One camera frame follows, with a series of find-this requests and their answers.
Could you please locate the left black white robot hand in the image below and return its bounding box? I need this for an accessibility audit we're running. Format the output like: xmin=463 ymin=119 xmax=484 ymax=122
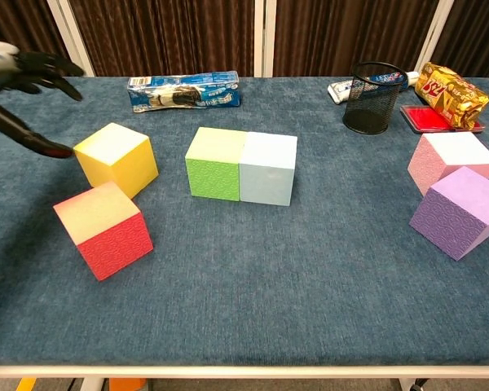
xmin=0 ymin=40 xmax=86 ymax=159

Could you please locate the yellow foam cube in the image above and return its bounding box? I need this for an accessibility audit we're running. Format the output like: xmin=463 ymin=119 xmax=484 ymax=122
xmin=72 ymin=122 xmax=160 ymax=200

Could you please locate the red foam cube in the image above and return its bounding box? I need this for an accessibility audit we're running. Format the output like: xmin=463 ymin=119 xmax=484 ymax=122
xmin=52 ymin=182 xmax=155 ymax=282

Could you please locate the light blue foam cube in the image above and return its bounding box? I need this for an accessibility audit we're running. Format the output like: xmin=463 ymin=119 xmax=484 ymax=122
xmin=239 ymin=131 xmax=298 ymax=207

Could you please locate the pink foam cube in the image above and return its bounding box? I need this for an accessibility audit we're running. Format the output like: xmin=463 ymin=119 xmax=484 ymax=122
xmin=407 ymin=131 xmax=489 ymax=197

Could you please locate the green foam cube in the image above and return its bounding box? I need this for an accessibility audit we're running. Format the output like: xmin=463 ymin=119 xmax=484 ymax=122
xmin=184 ymin=126 xmax=249 ymax=202

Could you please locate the purple foam cube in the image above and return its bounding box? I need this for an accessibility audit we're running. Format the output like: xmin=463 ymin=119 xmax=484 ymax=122
xmin=408 ymin=165 xmax=489 ymax=262

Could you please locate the dark brown pleated curtain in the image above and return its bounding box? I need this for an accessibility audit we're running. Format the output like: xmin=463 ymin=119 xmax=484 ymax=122
xmin=431 ymin=0 xmax=489 ymax=78
xmin=0 ymin=0 xmax=77 ymax=78
xmin=68 ymin=0 xmax=257 ymax=77
xmin=272 ymin=0 xmax=439 ymax=77

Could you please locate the blue cookie package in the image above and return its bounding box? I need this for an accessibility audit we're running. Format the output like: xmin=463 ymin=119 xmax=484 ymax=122
xmin=126 ymin=70 xmax=242 ymax=114

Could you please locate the white blue toothpaste tube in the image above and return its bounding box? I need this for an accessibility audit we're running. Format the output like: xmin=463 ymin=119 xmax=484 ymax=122
xmin=327 ymin=69 xmax=421 ymax=106

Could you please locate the orange object under table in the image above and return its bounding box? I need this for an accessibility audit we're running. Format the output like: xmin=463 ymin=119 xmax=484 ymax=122
xmin=108 ymin=377 xmax=148 ymax=391

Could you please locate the black mesh pen cup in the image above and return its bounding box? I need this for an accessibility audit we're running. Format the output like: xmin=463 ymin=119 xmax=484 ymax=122
xmin=341 ymin=61 xmax=409 ymax=135

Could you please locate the red ink pad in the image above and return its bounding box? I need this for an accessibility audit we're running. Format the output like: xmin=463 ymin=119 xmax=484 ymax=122
xmin=399 ymin=104 xmax=486 ymax=134

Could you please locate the gold snack package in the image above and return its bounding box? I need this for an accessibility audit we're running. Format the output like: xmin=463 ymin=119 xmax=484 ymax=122
xmin=414 ymin=61 xmax=489 ymax=130

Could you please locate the white partition post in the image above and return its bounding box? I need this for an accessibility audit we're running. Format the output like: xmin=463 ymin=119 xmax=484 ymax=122
xmin=46 ymin=0 xmax=95 ymax=77
xmin=414 ymin=0 xmax=456 ymax=73
xmin=253 ymin=0 xmax=277 ymax=78

